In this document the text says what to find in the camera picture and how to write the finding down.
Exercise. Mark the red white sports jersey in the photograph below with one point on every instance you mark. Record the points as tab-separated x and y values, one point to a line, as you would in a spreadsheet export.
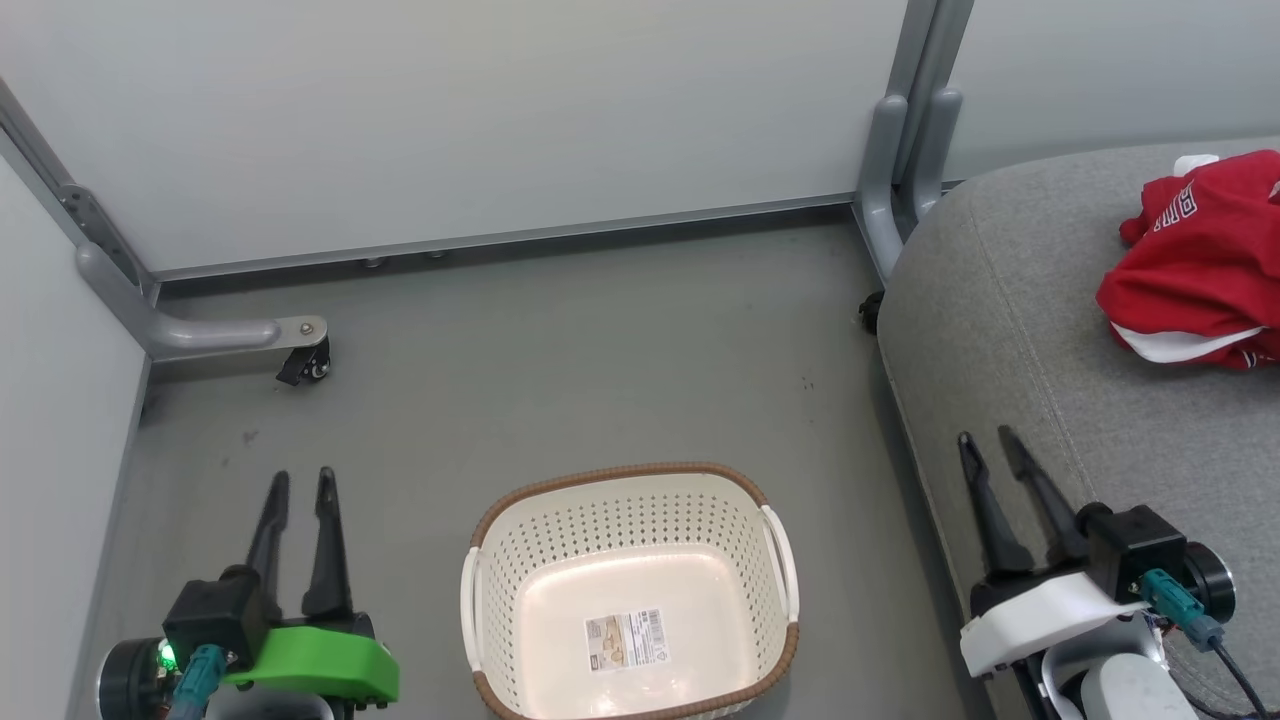
1200	260

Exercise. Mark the black caster wheel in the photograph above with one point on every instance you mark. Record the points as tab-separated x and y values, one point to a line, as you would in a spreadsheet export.
871	312
308	365

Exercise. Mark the grey metal partition foot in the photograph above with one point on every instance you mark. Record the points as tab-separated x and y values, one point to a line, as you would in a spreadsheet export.
190	335

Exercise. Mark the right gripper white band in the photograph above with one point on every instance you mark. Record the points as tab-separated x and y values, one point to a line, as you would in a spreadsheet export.
1040	615

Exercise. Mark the grey metal partition posts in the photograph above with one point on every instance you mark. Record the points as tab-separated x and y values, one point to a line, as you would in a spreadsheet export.
900	150

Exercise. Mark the paper sticker label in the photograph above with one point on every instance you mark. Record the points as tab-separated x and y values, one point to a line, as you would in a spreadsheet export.
626	640

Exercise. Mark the teal left camera connector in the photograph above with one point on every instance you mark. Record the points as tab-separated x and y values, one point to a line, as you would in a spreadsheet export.
198	680

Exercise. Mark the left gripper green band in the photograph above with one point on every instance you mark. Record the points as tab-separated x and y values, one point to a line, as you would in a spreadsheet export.
320	665

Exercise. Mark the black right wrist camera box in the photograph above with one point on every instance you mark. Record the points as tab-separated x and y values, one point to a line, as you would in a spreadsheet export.
1135	545

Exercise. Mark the black round left gripper motor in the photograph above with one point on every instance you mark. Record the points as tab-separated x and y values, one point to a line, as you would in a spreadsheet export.
125	685

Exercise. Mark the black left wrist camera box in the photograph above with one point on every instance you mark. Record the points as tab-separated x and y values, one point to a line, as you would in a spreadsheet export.
215	615

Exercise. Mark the teal right camera connector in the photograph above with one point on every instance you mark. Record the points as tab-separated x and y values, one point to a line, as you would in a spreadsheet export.
1180	605

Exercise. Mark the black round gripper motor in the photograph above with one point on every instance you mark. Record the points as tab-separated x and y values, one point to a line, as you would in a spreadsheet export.
1212	580
125	685

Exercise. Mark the cream perforated laundry basket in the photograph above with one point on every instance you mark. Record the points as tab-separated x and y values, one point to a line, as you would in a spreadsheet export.
560	540

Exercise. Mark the grey fabric sofa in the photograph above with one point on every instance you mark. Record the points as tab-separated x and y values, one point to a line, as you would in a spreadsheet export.
1050	330

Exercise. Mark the teal camera connector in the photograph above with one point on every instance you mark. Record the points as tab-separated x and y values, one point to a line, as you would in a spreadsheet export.
1180	605
198	680

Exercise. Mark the black round right gripper motor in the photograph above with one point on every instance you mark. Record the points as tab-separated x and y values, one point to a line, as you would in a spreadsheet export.
1212	580

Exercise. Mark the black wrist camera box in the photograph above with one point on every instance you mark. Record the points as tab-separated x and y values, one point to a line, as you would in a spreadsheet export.
215	615
1135	545

